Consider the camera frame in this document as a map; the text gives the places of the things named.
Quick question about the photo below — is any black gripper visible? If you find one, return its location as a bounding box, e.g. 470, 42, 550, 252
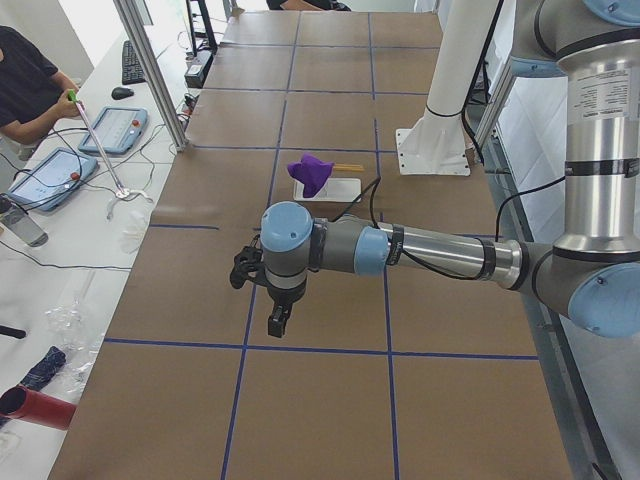
267, 282, 306, 337

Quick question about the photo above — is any purple towel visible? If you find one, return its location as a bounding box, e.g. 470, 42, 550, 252
287, 153, 335, 198

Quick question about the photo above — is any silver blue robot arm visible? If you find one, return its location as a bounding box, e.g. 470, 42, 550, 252
254, 1, 639, 338

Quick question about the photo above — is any white rack base tray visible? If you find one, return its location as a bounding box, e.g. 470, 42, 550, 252
293, 177, 362, 203

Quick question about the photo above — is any left wooden rack rod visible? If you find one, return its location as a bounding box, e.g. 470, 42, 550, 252
332, 163, 365, 172

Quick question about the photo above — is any clear plastic wrap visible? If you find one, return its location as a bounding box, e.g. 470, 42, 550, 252
45, 294, 107, 403

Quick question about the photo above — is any far blue teach pendant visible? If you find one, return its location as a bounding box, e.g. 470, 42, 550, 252
85, 106, 149, 156

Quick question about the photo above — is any blue teach pendant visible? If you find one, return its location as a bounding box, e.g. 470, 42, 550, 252
8, 147, 98, 211
85, 106, 149, 156

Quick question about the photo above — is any dark blue cloth bundle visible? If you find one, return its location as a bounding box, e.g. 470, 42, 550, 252
20, 346, 66, 391

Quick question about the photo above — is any near blue teach pendant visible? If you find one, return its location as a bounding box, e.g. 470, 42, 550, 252
8, 147, 98, 211

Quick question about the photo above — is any black computer mouse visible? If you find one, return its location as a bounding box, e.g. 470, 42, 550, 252
111, 86, 135, 100

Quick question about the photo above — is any red cylinder tube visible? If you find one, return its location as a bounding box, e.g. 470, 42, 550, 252
1, 385, 76, 430

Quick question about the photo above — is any black keyboard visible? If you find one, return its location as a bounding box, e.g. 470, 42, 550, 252
121, 40, 145, 85

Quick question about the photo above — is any pink stick with green tip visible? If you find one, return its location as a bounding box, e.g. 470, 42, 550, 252
66, 89, 131, 199

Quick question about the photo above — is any white curtain sheet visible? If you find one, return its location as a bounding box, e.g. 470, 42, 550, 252
494, 74, 640, 401

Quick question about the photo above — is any person in black shirt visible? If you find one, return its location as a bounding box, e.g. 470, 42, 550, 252
1, 26, 79, 161

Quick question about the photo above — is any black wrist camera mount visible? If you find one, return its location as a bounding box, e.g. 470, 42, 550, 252
229, 245, 267, 289

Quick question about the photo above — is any black camera cable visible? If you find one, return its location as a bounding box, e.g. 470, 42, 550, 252
332, 175, 569, 284

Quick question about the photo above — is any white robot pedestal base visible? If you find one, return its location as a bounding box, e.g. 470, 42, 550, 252
396, 0, 502, 176

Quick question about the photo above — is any aluminium frame post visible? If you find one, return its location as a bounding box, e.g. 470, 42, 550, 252
114, 0, 188, 152

